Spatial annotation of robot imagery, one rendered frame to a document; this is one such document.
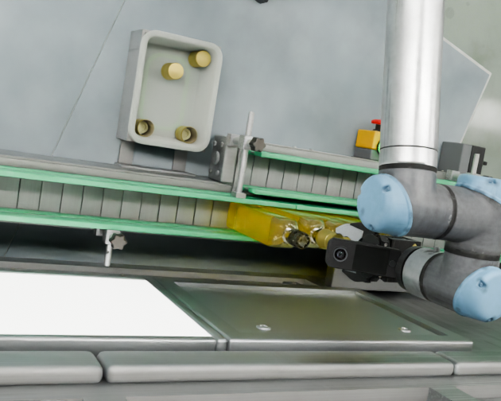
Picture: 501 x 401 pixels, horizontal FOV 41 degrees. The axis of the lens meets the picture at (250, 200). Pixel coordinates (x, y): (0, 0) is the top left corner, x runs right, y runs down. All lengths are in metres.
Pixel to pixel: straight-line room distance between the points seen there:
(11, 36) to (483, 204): 0.91
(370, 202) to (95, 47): 0.75
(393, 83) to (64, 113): 0.73
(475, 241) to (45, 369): 0.57
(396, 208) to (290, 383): 0.27
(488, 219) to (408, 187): 0.13
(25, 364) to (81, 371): 0.06
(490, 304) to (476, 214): 0.12
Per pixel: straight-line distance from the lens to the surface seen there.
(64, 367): 0.81
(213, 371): 0.87
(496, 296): 0.96
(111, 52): 1.43
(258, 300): 1.23
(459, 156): 1.81
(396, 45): 0.92
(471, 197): 0.93
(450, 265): 0.96
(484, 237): 0.95
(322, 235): 1.21
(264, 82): 1.55
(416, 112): 0.89
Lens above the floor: 2.13
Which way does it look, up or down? 62 degrees down
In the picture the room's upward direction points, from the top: 109 degrees clockwise
